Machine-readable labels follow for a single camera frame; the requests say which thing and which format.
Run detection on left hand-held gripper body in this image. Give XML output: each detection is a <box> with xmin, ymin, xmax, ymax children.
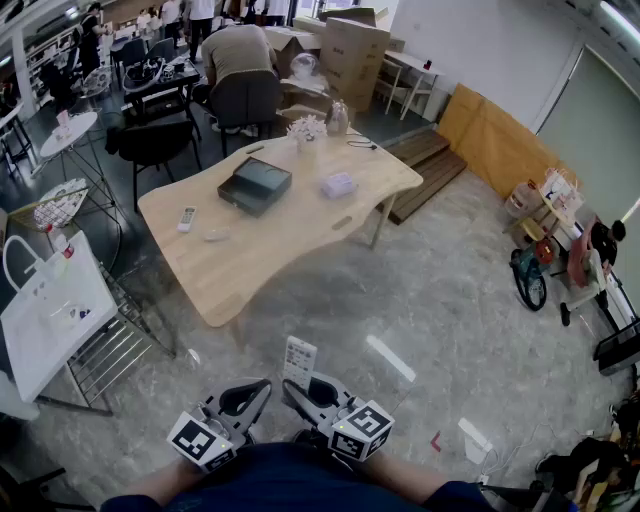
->
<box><xmin>167</xmin><ymin>398</ymin><xmax>257</xmax><ymax>474</ymax></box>

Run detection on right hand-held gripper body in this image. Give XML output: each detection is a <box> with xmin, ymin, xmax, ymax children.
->
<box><xmin>319</xmin><ymin>398</ymin><xmax>396</xmax><ymax>462</ymax></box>

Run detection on large white remote control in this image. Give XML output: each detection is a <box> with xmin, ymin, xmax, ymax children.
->
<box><xmin>283</xmin><ymin>335</ymin><xmax>318</xmax><ymax>390</ymax></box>

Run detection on dark grey box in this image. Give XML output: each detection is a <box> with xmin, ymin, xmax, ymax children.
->
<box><xmin>216</xmin><ymin>156</ymin><xmax>294</xmax><ymax>218</ymax></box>

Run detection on person's left forearm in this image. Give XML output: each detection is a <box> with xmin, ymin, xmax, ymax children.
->
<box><xmin>119</xmin><ymin>457</ymin><xmax>206</xmax><ymax>506</ymax></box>

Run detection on person's right forearm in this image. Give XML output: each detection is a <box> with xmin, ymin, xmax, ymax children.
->
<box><xmin>364</xmin><ymin>449</ymin><xmax>451</xmax><ymax>504</ymax></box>

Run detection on tall cardboard box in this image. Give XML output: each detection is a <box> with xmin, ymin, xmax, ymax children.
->
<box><xmin>319</xmin><ymin>16</ymin><xmax>392</xmax><ymax>114</ymax></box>

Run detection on open cardboard box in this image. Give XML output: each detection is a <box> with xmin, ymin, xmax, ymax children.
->
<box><xmin>262</xmin><ymin>24</ymin><xmax>326</xmax><ymax>81</ymax></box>

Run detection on person's blue shirt torso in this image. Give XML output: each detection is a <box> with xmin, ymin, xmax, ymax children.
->
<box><xmin>99</xmin><ymin>442</ymin><xmax>501</xmax><ymax>512</ymax></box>

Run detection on light wooden table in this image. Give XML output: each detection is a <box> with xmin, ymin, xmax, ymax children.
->
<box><xmin>137</xmin><ymin>130</ymin><xmax>425</xmax><ymax>351</ymax></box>

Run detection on white plastic table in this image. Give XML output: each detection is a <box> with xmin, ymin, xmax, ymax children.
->
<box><xmin>0</xmin><ymin>230</ymin><xmax>119</xmax><ymax>405</ymax></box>

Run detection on purple tissue packet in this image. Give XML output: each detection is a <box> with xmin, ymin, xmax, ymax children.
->
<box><xmin>320</xmin><ymin>171</ymin><xmax>359</xmax><ymax>200</ymax></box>

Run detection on teal children's bicycle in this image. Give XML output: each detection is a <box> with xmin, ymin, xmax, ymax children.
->
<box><xmin>509</xmin><ymin>238</ymin><xmax>556</xmax><ymax>312</ymax></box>

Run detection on clear bottle with red cap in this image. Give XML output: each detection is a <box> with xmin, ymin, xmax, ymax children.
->
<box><xmin>44</xmin><ymin>223</ymin><xmax>76</xmax><ymax>261</ymax></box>

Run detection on dark wooden pallet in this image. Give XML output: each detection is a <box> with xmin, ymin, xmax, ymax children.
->
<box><xmin>382</xmin><ymin>128</ymin><xmax>469</xmax><ymax>226</ymax></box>

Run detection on black armchair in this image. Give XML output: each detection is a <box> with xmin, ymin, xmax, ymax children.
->
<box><xmin>105</xmin><ymin>117</ymin><xmax>204</xmax><ymax>214</ymax></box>

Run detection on white flowers in vase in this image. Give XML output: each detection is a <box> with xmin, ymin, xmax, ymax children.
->
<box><xmin>285</xmin><ymin>114</ymin><xmax>329</xmax><ymax>154</ymax></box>

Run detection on clear plastic water jug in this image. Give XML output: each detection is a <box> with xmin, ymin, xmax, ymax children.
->
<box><xmin>504</xmin><ymin>180</ymin><xmax>544</xmax><ymax>217</ymax></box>

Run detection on black screen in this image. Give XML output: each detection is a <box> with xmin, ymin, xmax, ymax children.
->
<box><xmin>593</xmin><ymin>319</ymin><xmax>640</xmax><ymax>376</ymax></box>

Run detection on glass teapot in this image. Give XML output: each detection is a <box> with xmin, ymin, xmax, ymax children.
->
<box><xmin>324</xmin><ymin>98</ymin><xmax>351</xmax><ymax>137</ymax></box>

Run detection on grey upholstered chair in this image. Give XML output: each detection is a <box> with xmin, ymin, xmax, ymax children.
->
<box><xmin>208</xmin><ymin>73</ymin><xmax>284</xmax><ymax>159</ymax></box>

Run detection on white paper bag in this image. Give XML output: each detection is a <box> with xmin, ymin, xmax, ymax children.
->
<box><xmin>538</xmin><ymin>167</ymin><xmax>585</xmax><ymax>214</ymax></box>

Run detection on yellow cardboard panel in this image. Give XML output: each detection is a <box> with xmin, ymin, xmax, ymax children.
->
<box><xmin>437</xmin><ymin>82</ymin><xmax>576</xmax><ymax>201</ymax></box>

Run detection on white round side table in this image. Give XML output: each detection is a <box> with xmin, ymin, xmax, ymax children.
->
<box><xmin>38</xmin><ymin>110</ymin><xmax>129</xmax><ymax>224</ymax></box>

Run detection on black table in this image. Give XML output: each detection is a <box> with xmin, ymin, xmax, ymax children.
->
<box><xmin>122</xmin><ymin>57</ymin><xmax>201</xmax><ymax>141</ymax></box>

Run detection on white desk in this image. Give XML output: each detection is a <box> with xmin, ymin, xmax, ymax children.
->
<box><xmin>375</xmin><ymin>49</ymin><xmax>446</xmax><ymax>122</ymax></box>

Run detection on patterned gold wire chair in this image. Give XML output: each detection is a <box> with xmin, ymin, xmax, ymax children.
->
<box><xmin>9</xmin><ymin>178</ymin><xmax>91</xmax><ymax>232</ymax></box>

